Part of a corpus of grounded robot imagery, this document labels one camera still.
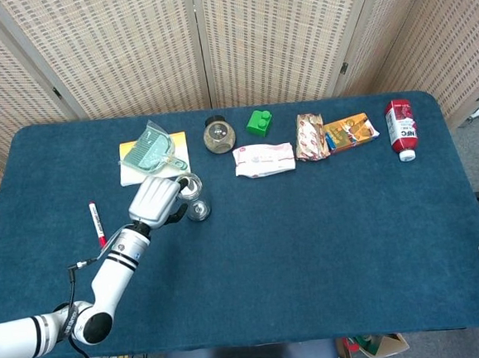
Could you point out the red juice bottle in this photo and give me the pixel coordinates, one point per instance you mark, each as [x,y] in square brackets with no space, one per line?
[401,131]

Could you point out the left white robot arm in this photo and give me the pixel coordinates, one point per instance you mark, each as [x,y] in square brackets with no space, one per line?
[114,276]

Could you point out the green dustpan in plastic bag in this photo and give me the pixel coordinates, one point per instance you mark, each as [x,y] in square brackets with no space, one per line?
[150,153]

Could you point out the brown snack packet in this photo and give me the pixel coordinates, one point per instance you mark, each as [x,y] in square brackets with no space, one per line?
[310,138]

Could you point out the woven folding screen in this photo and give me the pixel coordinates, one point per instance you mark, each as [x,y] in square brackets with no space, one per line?
[130,51]

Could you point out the red white marker pen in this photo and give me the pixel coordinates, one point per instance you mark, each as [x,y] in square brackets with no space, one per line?
[96,221]

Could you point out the green toy brick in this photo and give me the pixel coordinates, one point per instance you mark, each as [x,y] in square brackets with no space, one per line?
[258,123]

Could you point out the clear glass jar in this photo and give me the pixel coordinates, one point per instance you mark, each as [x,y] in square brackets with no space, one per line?
[200,209]

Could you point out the metal screen hinge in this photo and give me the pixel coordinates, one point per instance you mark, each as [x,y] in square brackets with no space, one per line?
[57,92]
[343,68]

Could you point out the round glass jar of seeds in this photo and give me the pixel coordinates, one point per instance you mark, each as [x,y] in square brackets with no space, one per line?
[219,138]

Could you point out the orange carton box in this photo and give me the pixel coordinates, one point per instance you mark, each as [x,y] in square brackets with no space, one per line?
[350,132]

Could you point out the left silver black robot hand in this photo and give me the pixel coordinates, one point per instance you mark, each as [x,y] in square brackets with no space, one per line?
[152,202]

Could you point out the yellow white notepad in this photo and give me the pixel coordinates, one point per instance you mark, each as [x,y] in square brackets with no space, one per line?
[179,148]

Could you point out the cardboard box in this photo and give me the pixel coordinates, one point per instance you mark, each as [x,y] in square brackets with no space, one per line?
[385,346]

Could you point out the blue felt tablecloth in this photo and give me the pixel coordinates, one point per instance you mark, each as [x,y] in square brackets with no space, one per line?
[290,245]

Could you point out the white pink packet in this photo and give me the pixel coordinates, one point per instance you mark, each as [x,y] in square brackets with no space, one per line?
[264,159]

